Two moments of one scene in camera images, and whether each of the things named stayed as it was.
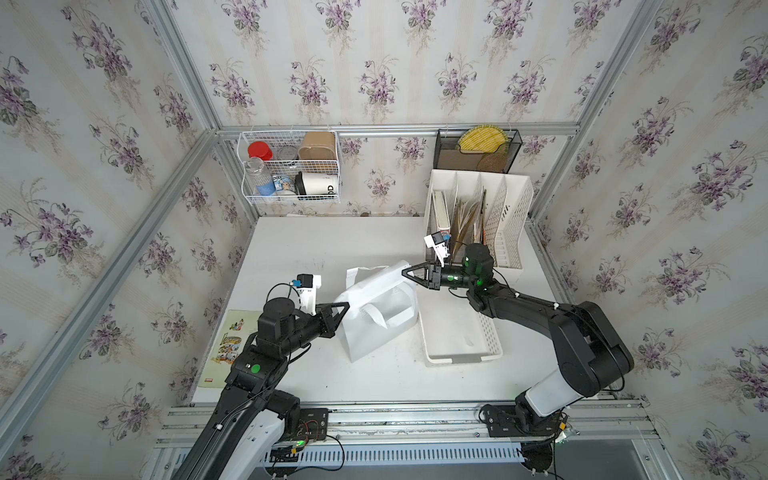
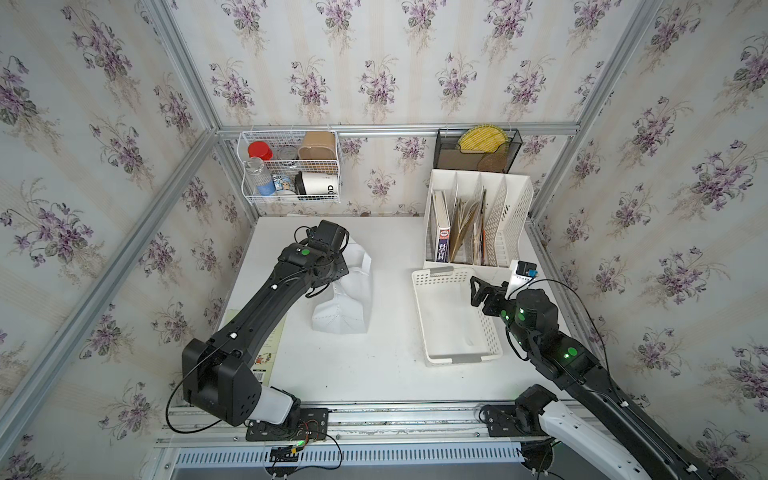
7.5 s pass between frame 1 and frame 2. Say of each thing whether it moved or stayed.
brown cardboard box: stayed
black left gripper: moved
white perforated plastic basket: stayed
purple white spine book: stayed
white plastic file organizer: stayed
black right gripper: moved
